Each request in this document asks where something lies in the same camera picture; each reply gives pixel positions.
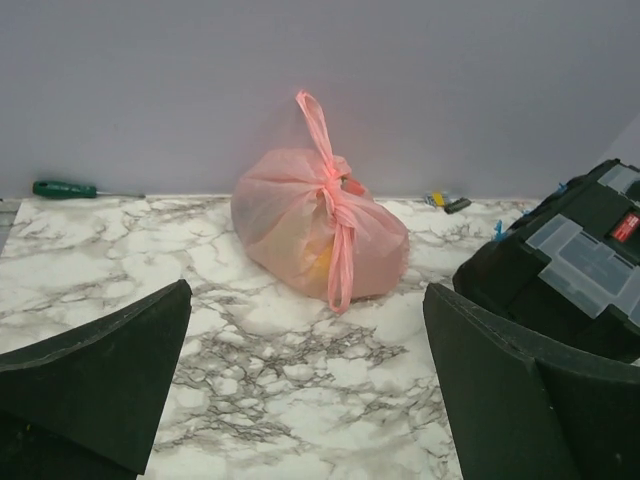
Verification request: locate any yellow and black bit set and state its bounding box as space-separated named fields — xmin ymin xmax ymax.
xmin=424 ymin=192 xmax=472 ymax=215

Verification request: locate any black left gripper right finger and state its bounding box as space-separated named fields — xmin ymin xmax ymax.
xmin=423 ymin=283 xmax=639 ymax=479

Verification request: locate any pink plastic bag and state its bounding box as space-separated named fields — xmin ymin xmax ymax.
xmin=231 ymin=90 xmax=410 ymax=314

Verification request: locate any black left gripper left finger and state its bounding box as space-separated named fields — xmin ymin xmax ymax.
xmin=1 ymin=280 xmax=192 ymax=479

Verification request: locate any black plastic toolbox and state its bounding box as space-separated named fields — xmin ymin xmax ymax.
xmin=452 ymin=159 xmax=639 ymax=363

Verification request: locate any green handled screwdriver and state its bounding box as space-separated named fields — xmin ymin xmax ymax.
xmin=32 ymin=180 xmax=146 ymax=200

